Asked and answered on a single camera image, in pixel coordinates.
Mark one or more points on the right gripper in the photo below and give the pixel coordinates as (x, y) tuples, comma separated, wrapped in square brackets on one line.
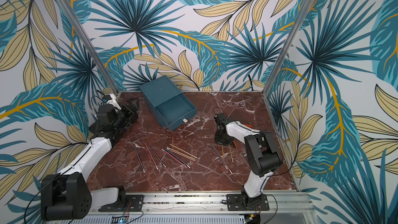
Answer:
[(224, 138)]

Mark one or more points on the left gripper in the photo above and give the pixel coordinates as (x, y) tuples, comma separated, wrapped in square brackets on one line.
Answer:
[(134, 107)]

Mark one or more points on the black pencil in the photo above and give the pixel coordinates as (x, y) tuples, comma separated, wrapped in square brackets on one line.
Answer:
[(139, 158), (177, 159), (157, 156), (219, 157)]

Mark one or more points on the teal top drawer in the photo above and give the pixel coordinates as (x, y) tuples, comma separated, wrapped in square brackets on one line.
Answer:
[(175, 112)]

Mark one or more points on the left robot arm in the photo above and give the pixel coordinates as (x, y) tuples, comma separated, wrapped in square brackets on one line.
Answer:
[(65, 195)]

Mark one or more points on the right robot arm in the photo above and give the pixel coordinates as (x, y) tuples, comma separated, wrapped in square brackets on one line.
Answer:
[(261, 149)]

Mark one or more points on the teal three-drawer cabinet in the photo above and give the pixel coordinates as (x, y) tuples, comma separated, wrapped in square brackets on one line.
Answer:
[(158, 91)]

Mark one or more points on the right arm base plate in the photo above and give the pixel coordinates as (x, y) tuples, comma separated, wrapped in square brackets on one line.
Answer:
[(241, 202)]

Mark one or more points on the aluminium front rail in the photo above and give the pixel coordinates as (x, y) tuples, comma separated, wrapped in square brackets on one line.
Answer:
[(207, 207)]

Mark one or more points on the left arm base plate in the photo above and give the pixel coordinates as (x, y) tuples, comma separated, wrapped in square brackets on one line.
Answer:
[(131, 203)]

